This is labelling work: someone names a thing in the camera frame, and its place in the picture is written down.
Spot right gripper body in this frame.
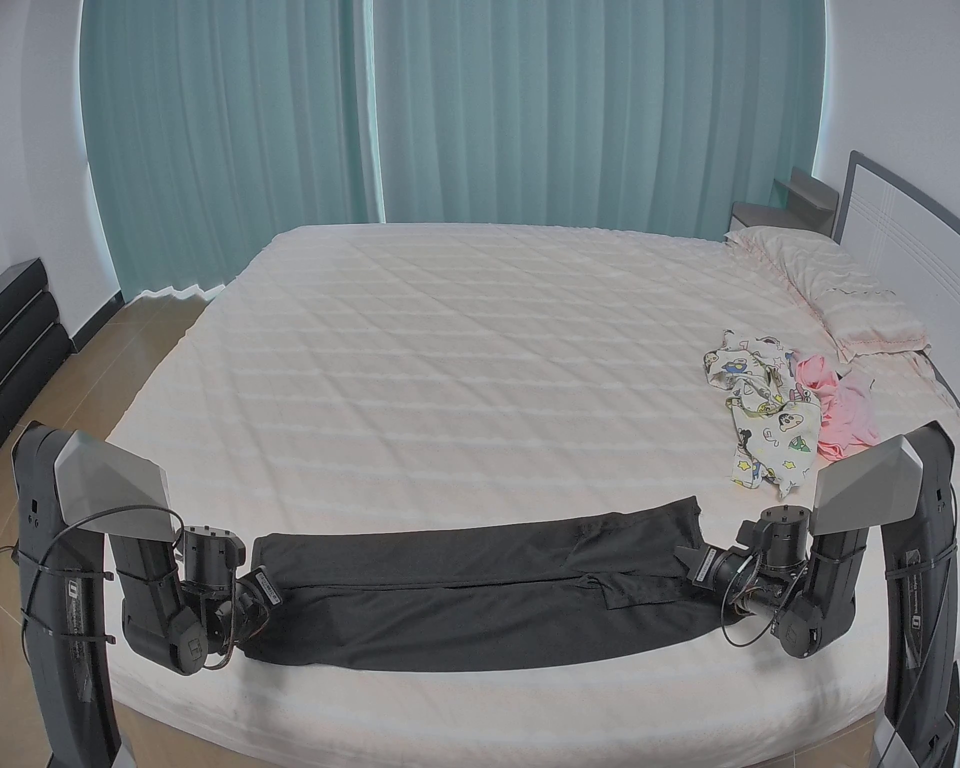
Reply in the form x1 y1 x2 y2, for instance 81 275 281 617
690 546 751 603

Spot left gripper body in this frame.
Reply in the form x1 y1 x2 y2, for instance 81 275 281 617
232 566 283 639

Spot black trousers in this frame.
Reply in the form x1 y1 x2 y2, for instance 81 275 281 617
243 495 741 671

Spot bed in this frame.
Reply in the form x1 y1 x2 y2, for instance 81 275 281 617
103 148 960 768

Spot white printed garment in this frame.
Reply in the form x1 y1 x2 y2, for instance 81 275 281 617
702 327 823 501

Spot pink garment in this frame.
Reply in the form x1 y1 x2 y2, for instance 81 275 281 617
791 352 883 463

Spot pale pink pillow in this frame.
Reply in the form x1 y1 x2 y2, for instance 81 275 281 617
723 225 932 366

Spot black grey chest of drawers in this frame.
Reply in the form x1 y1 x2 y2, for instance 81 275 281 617
0 257 73 448

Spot grey bedside table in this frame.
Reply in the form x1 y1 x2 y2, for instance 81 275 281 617
729 166 840 242

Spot blue-green curtain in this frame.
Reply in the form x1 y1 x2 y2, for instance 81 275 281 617
371 0 828 243
78 0 388 303

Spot black cable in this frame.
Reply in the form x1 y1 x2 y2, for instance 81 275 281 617
15 507 189 648
720 611 785 651

